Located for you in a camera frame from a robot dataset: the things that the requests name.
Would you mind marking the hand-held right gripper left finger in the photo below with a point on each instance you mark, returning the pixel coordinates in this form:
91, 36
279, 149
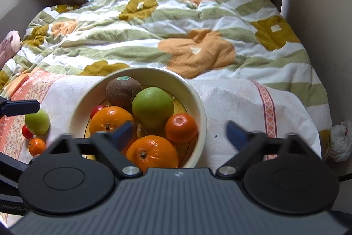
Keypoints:
125, 133

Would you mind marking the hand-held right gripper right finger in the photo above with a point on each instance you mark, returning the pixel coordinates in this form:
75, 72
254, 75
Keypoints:
235, 136

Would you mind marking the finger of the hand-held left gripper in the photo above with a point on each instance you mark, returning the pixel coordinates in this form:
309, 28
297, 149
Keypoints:
11, 166
22, 107

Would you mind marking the large orange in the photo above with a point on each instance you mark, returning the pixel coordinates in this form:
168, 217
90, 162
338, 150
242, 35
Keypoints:
110, 119
154, 153

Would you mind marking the green apple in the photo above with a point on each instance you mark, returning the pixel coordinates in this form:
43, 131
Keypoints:
37, 121
152, 108

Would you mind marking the red cherry tomato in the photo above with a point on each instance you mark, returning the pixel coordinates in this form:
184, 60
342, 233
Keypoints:
96, 110
26, 132

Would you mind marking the brown kiwi with green sticker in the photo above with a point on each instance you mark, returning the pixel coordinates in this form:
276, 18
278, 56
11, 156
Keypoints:
121, 91

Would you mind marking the small mandarin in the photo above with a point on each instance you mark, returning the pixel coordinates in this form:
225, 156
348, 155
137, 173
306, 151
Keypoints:
181, 128
37, 146

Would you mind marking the cream ceramic bowl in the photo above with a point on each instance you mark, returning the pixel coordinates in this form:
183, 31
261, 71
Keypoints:
192, 97

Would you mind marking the white cloth with pink border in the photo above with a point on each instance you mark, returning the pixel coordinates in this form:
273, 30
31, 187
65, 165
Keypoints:
233, 102

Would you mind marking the pink plush toy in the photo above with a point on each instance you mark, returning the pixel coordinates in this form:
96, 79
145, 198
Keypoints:
8, 45

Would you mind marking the grey bed headboard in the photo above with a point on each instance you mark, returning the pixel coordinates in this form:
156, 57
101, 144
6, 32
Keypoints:
22, 6

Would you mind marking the white plastic bag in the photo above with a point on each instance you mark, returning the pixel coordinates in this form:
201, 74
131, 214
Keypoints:
342, 141

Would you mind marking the floral striped blanket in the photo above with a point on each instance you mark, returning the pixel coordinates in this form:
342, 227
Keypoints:
165, 31

